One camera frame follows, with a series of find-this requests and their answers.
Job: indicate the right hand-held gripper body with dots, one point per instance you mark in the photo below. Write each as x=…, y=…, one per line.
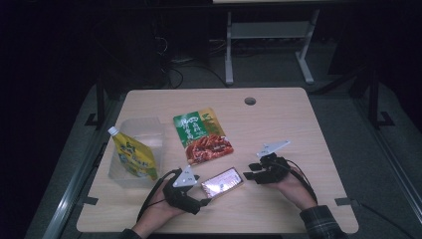
x=273, y=169

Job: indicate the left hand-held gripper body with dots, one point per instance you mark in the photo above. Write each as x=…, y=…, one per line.
x=180, y=195

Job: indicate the yellow spouted pouch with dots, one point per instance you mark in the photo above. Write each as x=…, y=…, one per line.
x=136, y=159

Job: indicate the clear plastic container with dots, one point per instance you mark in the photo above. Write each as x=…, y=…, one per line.
x=146, y=127

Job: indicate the person's right hand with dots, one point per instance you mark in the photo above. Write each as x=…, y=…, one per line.
x=295, y=191

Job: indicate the person's left hand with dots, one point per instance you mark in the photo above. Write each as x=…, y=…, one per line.
x=156, y=214

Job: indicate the green and red food packet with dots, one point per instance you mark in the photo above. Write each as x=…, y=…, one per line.
x=199, y=132

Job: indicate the black metal stand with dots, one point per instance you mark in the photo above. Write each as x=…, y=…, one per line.
x=100, y=99
x=374, y=99

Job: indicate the dark table edge bracket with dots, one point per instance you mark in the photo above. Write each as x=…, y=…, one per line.
x=345, y=201
x=90, y=200

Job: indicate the grey metal rail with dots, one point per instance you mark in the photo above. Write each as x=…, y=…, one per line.
x=76, y=186
x=391, y=156

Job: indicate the white metal desk frame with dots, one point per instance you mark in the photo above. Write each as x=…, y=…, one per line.
x=270, y=30

